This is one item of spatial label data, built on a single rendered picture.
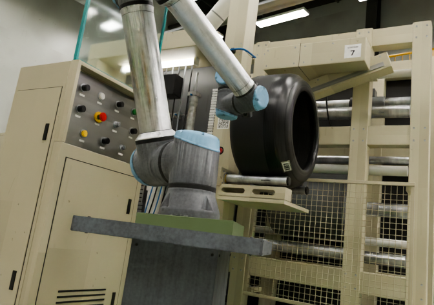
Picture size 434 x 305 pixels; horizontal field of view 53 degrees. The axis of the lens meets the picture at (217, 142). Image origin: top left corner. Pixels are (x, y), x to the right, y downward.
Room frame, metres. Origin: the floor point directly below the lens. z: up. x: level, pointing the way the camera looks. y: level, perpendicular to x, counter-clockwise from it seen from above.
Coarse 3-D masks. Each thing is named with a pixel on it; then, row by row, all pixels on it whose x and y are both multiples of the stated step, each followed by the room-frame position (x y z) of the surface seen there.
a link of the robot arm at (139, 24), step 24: (120, 0) 1.32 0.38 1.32; (144, 0) 1.31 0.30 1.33; (144, 24) 1.32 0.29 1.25; (144, 48) 1.34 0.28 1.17; (144, 72) 1.35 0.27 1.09; (144, 96) 1.38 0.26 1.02; (144, 120) 1.40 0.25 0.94; (168, 120) 1.42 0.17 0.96; (144, 144) 1.40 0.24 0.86; (144, 168) 1.43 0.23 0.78
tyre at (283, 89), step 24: (288, 96) 1.95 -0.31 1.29; (312, 96) 2.19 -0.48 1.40; (240, 120) 2.01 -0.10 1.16; (264, 120) 1.95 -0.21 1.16; (288, 120) 1.94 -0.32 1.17; (312, 120) 2.37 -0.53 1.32; (240, 144) 2.04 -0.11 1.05; (264, 144) 1.98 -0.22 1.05; (288, 144) 1.97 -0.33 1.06; (312, 144) 2.40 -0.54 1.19; (240, 168) 2.14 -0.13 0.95; (264, 168) 2.06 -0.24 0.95; (312, 168) 2.29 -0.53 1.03
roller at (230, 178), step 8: (232, 176) 2.17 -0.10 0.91; (240, 176) 2.15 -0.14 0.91; (248, 176) 2.13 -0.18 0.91; (256, 176) 2.10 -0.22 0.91; (264, 176) 2.08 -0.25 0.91; (272, 176) 2.06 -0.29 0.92; (280, 176) 2.05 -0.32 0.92; (288, 176) 2.03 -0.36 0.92; (264, 184) 2.10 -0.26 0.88; (272, 184) 2.07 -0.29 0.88; (280, 184) 2.05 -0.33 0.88; (288, 184) 2.03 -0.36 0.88
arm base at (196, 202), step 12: (168, 192) 1.32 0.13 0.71; (180, 192) 1.28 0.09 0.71; (192, 192) 1.28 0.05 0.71; (204, 192) 1.29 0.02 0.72; (168, 204) 1.31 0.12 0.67; (180, 204) 1.26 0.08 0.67; (192, 204) 1.26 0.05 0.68; (204, 204) 1.29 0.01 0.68; (216, 204) 1.33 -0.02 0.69; (192, 216) 1.26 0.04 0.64; (204, 216) 1.27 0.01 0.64; (216, 216) 1.31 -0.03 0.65
